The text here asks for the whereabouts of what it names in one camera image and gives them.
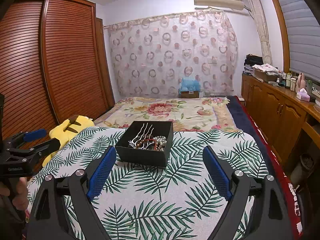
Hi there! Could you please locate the silver hair comb ornament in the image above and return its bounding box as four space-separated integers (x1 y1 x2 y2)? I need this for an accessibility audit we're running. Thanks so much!
129 123 155 150

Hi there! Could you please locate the brown wooden bead bracelet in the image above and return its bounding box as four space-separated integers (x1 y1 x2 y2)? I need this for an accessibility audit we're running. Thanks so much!
134 138 158 151

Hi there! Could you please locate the white pearl necklace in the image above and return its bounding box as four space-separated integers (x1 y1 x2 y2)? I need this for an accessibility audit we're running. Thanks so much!
152 135 168 152

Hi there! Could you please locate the black open jewelry box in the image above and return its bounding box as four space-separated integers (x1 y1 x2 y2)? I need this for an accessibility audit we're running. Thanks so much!
115 121 173 168

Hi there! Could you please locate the left hand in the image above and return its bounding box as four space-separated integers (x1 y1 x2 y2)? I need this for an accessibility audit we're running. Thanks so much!
0 177 29 211

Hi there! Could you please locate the yellow pikachu plush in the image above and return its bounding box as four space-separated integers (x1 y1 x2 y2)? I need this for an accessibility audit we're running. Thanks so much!
42 114 96 168

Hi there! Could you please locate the brown louvered wardrobe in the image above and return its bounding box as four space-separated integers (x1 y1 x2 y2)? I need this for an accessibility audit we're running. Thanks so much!
1 0 114 138

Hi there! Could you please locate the palm leaf tablecloth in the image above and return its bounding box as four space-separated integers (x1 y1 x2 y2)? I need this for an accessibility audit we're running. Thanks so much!
27 127 269 239

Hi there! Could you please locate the navy blue bed sheet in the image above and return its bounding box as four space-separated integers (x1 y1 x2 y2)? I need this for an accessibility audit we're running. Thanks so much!
227 96 275 176

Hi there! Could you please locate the wooden side cabinet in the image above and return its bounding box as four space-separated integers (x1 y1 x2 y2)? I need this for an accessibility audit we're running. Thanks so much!
241 73 320 181

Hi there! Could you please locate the floral bed blanket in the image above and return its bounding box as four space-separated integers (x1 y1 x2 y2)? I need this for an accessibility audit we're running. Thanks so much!
94 97 239 132

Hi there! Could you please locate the pink tissue box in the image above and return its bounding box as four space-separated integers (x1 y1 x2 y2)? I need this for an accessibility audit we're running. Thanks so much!
296 88 310 102

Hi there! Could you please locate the circle pattern sheer curtain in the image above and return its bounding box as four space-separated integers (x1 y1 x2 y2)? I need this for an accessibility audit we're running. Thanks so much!
107 10 238 98

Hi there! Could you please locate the pink bottle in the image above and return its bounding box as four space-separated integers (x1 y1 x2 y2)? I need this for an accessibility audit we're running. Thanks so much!
296 73 306 93

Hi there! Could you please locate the cardboard box on cabinet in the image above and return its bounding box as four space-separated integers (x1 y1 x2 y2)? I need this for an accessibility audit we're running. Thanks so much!
253 64 279 82

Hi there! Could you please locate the cardboard box with blue bag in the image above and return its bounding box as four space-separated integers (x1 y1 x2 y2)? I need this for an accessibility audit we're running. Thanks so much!
178 78 201 99

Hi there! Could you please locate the stack of folded clothes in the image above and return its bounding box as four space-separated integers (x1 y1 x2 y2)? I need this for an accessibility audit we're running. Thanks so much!
243 54 264 75

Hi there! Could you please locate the grey window blind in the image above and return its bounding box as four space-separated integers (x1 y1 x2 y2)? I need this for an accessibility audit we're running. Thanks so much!
278 0 320 82

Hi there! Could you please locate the beige tied window curtain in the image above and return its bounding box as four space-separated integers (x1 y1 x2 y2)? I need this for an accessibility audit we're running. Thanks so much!
247 0 272 64

